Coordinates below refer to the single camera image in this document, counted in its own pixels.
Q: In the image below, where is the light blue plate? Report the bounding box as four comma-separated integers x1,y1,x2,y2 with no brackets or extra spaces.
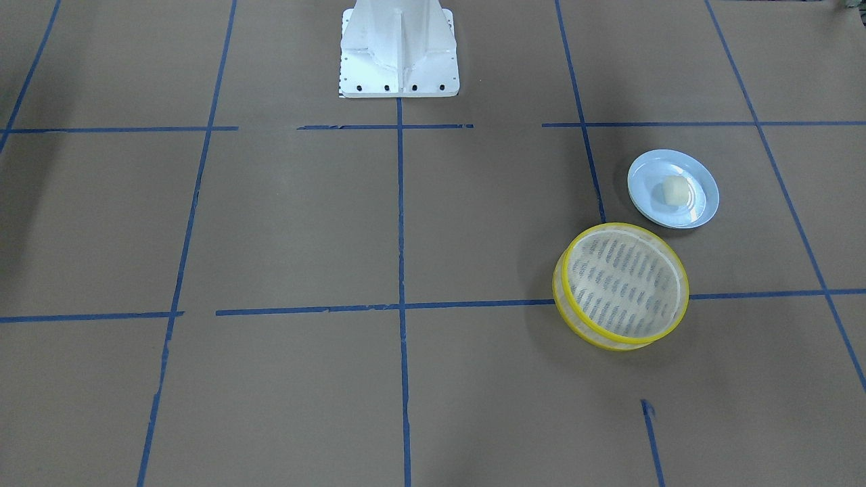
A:
626,149,720,230

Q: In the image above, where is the white steamed bun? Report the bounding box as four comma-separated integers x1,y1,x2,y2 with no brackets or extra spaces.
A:
662,175,691,206

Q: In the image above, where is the yellow rimmed steamer basket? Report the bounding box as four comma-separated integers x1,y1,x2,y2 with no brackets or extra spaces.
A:
551,223,690,352

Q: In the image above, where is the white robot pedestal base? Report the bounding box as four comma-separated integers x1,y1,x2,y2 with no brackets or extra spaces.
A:
338,1,460,99

